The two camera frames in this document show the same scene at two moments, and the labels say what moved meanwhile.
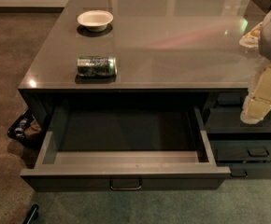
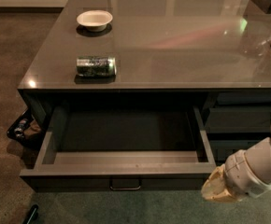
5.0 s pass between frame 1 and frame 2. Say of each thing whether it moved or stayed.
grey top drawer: stayed
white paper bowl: stayed
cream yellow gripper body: moved
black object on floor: stayed
